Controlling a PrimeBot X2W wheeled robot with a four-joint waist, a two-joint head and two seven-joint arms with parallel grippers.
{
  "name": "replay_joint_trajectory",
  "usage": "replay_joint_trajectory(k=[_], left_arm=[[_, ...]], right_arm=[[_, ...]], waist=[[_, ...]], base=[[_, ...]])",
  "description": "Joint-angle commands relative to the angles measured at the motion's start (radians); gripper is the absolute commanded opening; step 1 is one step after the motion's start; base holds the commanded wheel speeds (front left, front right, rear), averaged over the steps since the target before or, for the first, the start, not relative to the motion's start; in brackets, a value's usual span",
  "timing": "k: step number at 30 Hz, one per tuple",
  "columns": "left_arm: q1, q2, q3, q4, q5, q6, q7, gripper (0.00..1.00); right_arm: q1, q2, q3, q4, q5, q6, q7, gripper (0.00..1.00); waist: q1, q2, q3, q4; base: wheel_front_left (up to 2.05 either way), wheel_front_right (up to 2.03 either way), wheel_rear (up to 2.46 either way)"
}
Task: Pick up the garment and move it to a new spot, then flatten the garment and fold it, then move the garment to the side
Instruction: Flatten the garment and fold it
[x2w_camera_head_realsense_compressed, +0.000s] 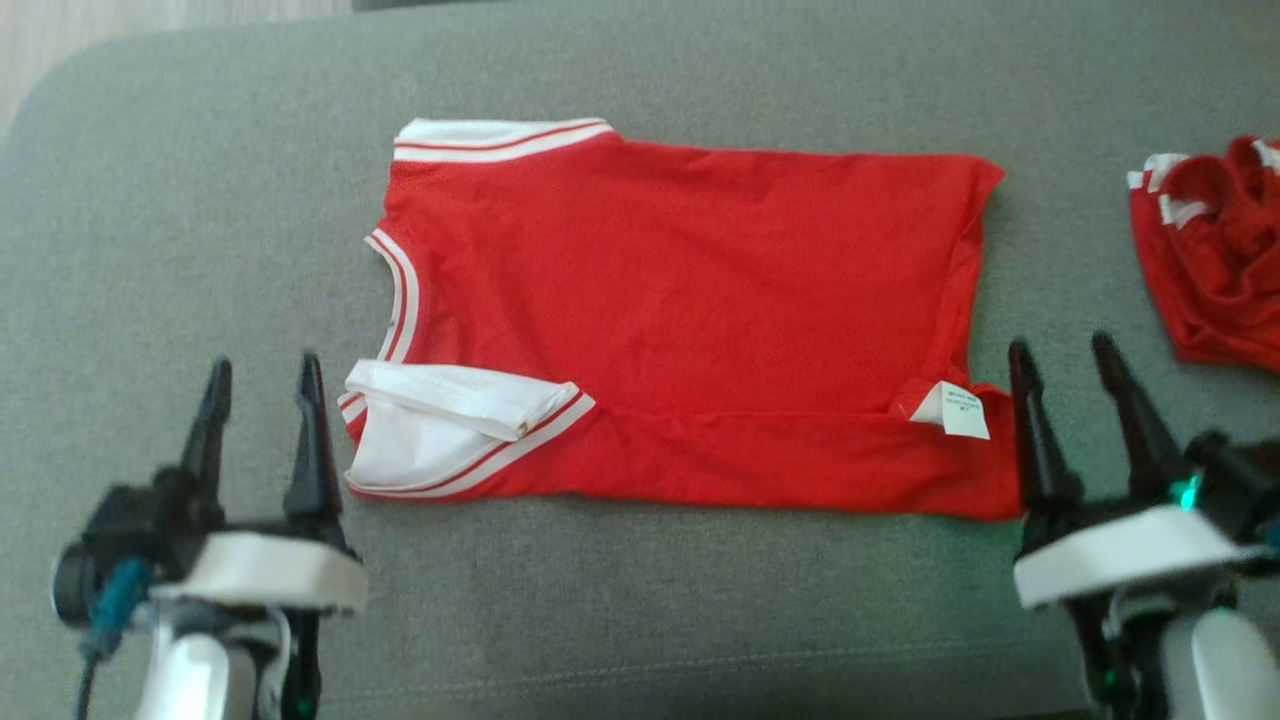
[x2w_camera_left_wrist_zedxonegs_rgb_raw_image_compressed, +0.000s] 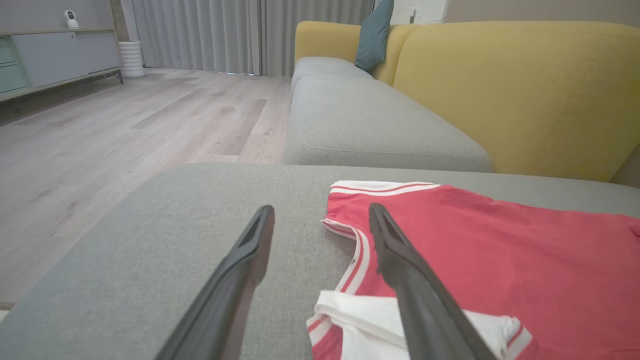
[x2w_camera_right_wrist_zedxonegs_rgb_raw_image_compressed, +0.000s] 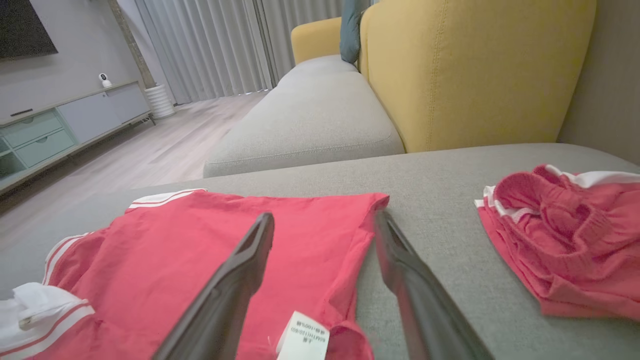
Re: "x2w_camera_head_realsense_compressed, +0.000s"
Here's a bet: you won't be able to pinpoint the red shirt with white sleeves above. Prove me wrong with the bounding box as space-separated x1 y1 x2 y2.
337 117 1024 522

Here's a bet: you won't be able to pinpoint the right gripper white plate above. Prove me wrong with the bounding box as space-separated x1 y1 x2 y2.
1006 330 1271 612

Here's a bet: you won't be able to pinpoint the grey sofa seat cushion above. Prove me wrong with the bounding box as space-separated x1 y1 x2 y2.
0 0 1280 720

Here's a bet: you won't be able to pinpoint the red shorts with white trim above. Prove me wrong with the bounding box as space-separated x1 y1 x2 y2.
1126 134 1280 374

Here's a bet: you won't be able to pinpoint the left cable with blue plug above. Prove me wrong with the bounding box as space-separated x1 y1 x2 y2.
74 556 157 720

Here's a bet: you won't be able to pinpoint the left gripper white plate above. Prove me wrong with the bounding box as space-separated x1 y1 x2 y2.
149 351 370 614

